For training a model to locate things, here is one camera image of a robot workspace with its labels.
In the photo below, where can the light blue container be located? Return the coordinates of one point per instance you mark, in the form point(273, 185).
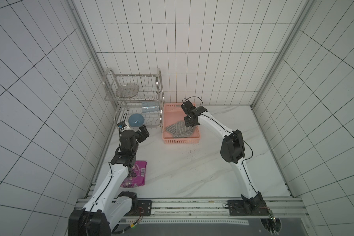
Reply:
point(149, 107)

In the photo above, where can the pink plastic basket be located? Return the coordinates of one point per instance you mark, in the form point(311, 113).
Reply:
point(171, 114)

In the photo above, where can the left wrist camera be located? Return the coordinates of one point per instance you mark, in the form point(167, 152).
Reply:
point(122, 125)

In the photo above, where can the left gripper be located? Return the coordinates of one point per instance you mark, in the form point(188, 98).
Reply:
point(142, 137)

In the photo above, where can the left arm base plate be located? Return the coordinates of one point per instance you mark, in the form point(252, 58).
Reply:
point(142, 208)

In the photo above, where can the grey striped dishcloth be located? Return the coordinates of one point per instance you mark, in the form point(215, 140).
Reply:
point(179, 130)

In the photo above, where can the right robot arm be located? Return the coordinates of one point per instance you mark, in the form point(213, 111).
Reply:
point(232, 151)

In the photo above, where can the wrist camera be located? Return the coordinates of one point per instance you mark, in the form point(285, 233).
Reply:
point(122, 125)
point(187, 107)

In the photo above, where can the metal dish rack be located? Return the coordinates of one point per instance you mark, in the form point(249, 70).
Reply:
point(151, 90)

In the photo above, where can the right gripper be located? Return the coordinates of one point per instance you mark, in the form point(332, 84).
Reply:
point(190, 118)

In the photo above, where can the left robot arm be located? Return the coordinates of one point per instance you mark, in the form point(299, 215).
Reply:
point(108, 212)

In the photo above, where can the clear glass plate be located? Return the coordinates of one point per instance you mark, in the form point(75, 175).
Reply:
point(127, 91)

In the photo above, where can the purple snack packet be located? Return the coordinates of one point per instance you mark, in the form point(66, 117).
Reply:
point(136, 176)

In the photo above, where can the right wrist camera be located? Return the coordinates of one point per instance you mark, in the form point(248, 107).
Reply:
point(187, 107)

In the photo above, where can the blue bowl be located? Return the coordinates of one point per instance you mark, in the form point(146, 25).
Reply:
point(136, 120)

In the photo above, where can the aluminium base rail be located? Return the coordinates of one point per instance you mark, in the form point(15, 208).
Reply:
point(212, 210)

